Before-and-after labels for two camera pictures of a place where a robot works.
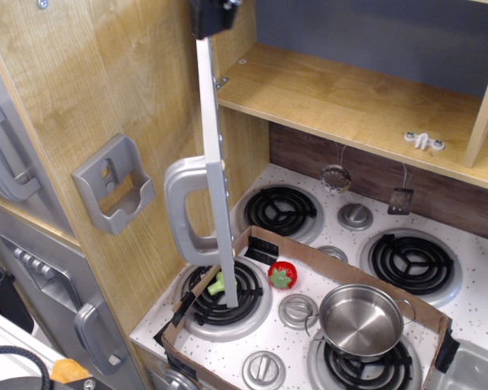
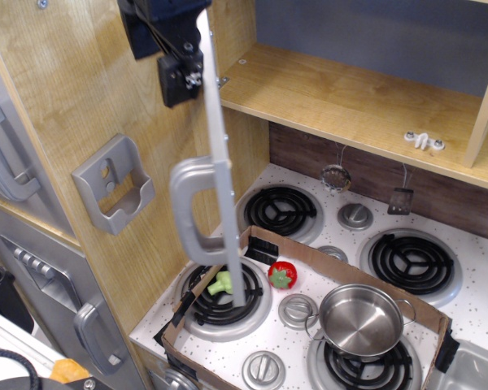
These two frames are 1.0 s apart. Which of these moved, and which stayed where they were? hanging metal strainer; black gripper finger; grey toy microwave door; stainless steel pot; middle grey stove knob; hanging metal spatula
Moved: grey toy microwave door; black gripper finger
Stayed: hanging metal strainer; stainless steel pot; hanging metal spatula; middle grey stove knob
